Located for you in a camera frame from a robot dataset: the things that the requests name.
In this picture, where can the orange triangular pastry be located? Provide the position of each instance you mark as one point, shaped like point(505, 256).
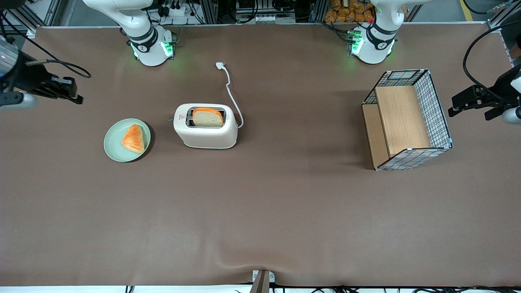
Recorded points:
point(133, 140)

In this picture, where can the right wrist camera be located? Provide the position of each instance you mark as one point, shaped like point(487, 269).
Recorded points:
point(18, 100)

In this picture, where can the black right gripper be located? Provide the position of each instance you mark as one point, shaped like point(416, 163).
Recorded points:
point(27, 78)

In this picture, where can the toast slice with orange crust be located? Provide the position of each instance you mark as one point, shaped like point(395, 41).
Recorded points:
point(207, 119)

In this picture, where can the aluminium frame rail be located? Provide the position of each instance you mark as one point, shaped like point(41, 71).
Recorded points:
point(498, 20)

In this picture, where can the pile of orange bread rolls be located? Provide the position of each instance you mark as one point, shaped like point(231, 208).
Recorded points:
point(346, 12)

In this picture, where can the light green round plate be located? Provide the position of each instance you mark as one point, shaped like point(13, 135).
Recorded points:
point(114, 142)

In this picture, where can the white power strip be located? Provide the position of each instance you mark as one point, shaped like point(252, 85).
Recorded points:
point(175, 11)

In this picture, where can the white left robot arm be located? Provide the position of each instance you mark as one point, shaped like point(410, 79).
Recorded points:
point(372, 44)

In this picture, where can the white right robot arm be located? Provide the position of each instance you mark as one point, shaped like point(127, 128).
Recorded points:
point(142, 36)

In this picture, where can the brown table mat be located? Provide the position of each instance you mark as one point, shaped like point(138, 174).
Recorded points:
point(285, 211)

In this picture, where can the white two-slot toaster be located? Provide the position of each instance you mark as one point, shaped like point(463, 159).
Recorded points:
point(207, 136)

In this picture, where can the metal table edge bracket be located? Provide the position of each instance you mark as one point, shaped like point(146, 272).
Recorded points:
point(262, 283)

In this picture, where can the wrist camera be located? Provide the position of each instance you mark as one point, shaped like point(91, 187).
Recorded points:
point(18, 100)
point(512, 116)

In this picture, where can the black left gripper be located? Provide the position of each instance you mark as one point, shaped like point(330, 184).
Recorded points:
point(501, 90)

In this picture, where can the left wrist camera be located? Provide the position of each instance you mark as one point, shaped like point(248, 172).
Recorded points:
point(512, 116)

